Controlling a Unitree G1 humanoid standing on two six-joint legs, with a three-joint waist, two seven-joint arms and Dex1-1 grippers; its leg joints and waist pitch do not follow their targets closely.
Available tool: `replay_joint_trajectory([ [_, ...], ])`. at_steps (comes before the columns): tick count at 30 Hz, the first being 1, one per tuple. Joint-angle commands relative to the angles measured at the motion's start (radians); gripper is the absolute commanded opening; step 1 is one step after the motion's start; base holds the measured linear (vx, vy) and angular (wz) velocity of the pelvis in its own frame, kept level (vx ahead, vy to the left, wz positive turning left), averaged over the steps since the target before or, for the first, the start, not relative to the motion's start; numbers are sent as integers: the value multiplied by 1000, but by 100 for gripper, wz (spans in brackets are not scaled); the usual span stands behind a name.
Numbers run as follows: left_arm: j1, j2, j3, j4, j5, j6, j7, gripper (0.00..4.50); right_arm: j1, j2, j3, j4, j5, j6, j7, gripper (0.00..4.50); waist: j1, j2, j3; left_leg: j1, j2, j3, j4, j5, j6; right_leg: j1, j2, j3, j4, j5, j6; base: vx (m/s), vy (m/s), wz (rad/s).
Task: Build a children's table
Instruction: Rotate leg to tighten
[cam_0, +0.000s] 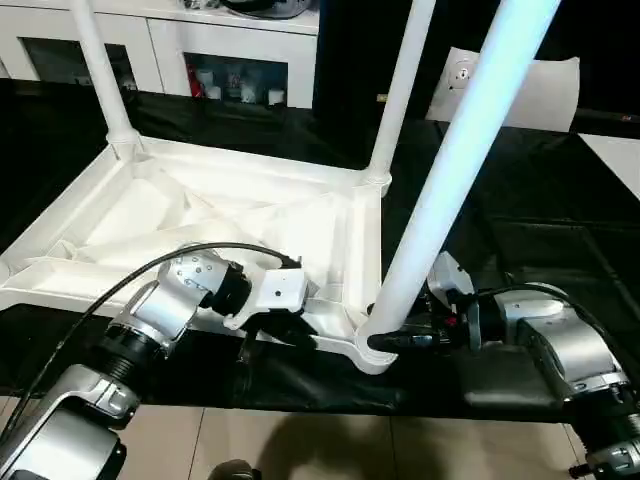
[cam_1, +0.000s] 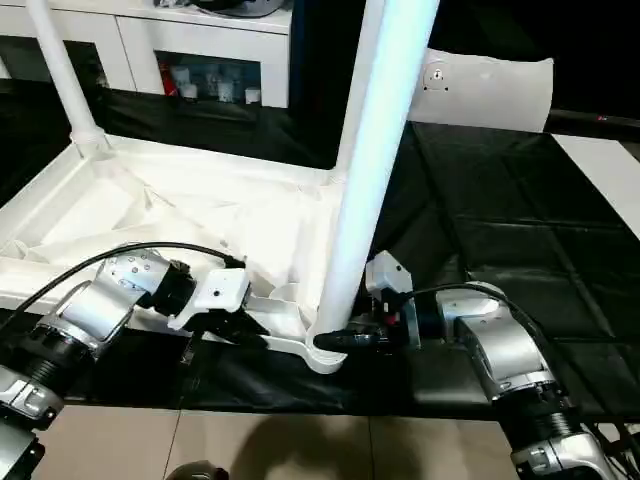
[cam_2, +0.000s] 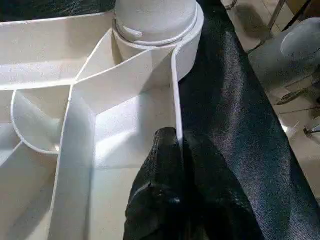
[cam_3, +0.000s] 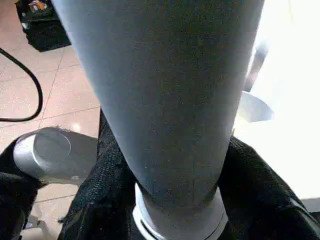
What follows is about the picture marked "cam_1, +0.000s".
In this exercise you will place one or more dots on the white plastic table leg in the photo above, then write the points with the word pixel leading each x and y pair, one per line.
pixel 350 100
pixel 65 75
pixel 380 150

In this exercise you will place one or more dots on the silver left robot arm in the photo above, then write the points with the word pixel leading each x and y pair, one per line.
pixel 95 310

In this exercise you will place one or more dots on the white cabinet with glass doors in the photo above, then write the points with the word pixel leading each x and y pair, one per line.
pixel 200 35

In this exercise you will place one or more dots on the white plastic chair shell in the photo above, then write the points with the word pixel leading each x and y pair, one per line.
pixel 490 95

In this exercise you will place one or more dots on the white side table board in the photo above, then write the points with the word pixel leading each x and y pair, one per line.
pixel 600 165

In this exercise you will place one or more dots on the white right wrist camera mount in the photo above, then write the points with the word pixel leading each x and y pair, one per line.
pixel 387 272

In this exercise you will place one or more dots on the black flat monitor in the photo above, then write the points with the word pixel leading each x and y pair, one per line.
pixel 595 119

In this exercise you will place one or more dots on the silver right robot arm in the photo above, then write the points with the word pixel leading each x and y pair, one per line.
pixel 505 345

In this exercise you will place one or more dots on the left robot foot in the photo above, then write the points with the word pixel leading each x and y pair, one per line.
pixel 197 471

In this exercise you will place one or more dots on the red packet in cabinet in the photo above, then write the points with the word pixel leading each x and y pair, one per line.
pixel 167 80

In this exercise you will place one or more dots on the small white jar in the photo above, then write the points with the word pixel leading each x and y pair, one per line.
pixel 189 92
pixel 252 96

